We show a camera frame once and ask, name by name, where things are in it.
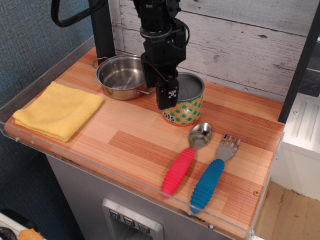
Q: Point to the blue handled fork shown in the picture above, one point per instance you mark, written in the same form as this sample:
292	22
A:
207	184

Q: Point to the grey dispenser button panel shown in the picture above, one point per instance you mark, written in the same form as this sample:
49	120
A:
126	224

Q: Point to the orange object bottom left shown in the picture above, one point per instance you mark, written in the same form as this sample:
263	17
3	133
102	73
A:
30	234

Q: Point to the black vertical post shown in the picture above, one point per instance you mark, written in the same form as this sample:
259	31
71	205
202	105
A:
103	32
303	62

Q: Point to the green orange patterned can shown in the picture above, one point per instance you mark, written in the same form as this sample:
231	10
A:
190	101

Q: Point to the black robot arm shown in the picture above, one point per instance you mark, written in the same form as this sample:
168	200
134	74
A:
158	19

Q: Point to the clear acrylic guard rail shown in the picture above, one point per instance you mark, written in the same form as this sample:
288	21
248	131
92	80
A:
120	157

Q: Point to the red handled spoon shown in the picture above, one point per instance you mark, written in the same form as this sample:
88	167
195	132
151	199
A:
199	137

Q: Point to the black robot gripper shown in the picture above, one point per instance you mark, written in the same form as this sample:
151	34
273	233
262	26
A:
159	62

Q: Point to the black vertical post right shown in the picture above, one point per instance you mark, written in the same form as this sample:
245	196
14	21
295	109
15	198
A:
303	62

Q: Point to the yellow folded cloth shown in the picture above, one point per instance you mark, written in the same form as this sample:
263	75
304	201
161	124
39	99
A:
59	112

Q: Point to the black vertical post left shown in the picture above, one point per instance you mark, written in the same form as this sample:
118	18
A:
103	32

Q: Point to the white toy sink unit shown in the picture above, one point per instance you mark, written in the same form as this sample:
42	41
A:
297	163

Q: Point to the stainless steel pot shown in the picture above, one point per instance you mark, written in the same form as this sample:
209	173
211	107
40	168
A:
121	77

